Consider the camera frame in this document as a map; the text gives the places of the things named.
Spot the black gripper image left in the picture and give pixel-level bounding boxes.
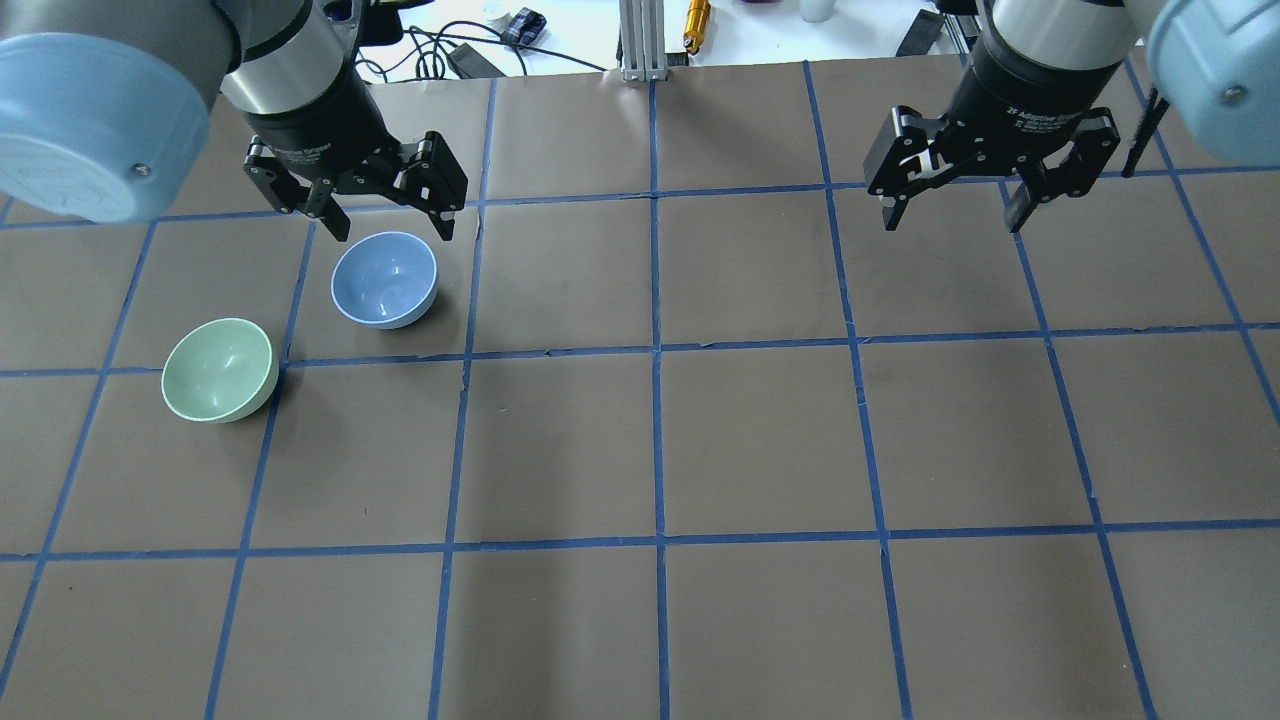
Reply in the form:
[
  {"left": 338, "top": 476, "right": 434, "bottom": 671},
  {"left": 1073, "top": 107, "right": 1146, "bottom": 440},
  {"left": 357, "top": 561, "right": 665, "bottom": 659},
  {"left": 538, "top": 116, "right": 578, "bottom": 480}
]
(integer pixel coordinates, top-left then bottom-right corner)
[{"left": 241, "top": 67, "right": 468, "bottom": 242}]

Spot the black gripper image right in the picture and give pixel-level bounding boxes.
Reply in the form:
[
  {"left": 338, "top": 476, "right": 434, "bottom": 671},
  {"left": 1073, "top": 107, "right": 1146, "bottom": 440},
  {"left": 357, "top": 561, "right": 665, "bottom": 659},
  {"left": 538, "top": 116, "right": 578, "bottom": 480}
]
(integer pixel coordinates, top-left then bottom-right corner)
[{"left": 865, "top": 38, "right": 1121, "bottom": 233}]

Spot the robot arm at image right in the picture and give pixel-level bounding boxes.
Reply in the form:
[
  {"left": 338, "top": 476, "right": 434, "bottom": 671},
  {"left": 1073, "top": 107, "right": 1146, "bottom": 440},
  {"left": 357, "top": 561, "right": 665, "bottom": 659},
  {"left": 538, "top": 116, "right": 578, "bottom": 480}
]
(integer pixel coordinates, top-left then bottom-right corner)
[{"left": 863, "top": 1, "right": 1279, "bottom": 233}]

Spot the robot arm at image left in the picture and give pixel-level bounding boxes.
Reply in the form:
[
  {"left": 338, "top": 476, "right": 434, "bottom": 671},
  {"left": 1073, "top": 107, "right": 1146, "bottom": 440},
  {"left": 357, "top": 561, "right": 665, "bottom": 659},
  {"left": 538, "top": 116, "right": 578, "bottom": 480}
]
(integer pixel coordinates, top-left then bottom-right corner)
[{"left": 1, "top": 1, "right": 468, "bottom": 241}]

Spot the blue bowl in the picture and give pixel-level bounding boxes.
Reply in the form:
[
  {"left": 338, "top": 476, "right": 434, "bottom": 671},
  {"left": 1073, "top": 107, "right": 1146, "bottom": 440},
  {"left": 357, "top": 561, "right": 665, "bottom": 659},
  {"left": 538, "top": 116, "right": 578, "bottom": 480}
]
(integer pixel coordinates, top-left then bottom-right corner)
[{"left": 330, "top": 231, "right": 439, "bottom": 331}]

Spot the green bowl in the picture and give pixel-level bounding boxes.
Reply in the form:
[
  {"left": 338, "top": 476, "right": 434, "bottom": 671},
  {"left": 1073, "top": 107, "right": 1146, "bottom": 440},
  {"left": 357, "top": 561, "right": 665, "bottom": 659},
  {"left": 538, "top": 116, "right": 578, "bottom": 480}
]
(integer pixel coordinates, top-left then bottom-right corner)
[{"left": 161, "top": 316, "right": 280, "bottom": 424}]

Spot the black power adapter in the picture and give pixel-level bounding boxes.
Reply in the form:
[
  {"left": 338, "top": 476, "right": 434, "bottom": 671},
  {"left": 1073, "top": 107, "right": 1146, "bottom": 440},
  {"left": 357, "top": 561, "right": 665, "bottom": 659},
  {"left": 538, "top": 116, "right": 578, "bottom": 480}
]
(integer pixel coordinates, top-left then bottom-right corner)
[{"left": 445, "top": 44, "right": 506, "bottom": 79}]

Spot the white cup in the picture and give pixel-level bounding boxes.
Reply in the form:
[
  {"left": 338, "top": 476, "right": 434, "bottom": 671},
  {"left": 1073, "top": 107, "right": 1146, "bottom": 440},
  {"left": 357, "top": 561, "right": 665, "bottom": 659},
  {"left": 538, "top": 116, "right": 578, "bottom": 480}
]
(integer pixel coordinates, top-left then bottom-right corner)
[{"left": 797, "top": 0, "right": 837, "bottom": 24}]

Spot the orange cylindrical tool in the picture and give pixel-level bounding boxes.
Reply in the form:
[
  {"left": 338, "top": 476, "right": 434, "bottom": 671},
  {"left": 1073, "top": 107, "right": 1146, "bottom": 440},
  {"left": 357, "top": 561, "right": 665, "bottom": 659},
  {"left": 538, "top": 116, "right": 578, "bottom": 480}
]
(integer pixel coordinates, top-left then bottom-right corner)
[{"left": 681, "top": 0, "right": 712, "bottom": 55}]

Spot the black cable bundle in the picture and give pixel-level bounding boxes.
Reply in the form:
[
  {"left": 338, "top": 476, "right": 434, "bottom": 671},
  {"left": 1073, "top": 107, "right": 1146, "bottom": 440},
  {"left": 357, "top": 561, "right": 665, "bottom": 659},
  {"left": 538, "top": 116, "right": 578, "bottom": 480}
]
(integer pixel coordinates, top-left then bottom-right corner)
[{"left": 352, "top": 22, "right": 611, "bottom": 85}]

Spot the aluminium extrusion post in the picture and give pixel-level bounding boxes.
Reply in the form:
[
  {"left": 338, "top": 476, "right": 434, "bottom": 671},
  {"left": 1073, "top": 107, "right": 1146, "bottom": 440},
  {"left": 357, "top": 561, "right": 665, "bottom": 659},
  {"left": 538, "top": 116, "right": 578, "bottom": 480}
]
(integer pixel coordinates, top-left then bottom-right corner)
[{"left": 618, "top": 0, "right": 668, "bottom": 83}]

